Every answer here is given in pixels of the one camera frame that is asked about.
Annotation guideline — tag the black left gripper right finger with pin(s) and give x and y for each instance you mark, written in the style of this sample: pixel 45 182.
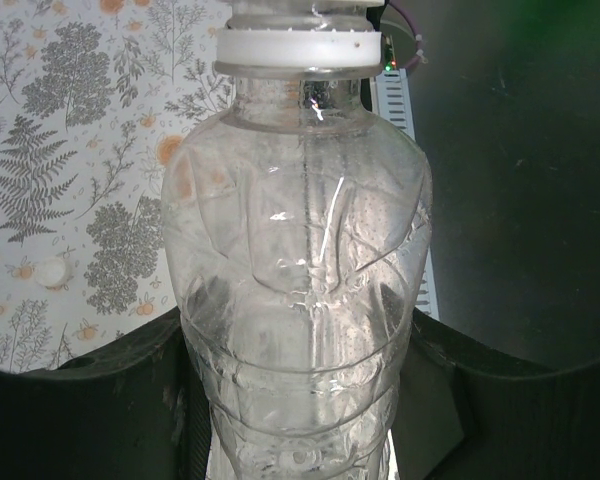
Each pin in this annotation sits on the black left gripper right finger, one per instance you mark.
pixel 505 425

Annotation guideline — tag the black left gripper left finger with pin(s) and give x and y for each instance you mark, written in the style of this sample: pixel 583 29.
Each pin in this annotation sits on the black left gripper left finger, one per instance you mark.
pixel 80 425

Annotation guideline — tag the white bottle cap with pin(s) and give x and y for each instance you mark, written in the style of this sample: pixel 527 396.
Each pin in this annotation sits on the white bottle cap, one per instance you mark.
pixel 52 272

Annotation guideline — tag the clear unlabelled plastic bottle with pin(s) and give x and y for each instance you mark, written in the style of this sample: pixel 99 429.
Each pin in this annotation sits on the clear unlabelled plastic bottle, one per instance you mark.
pixel 300 225

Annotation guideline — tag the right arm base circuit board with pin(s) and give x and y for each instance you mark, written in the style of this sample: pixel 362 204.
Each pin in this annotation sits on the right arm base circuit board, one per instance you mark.
pixel 389 52

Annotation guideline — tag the floral patterned table cover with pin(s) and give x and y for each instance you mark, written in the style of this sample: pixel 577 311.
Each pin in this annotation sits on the floral patterned table cover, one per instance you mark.
pixel 55 150

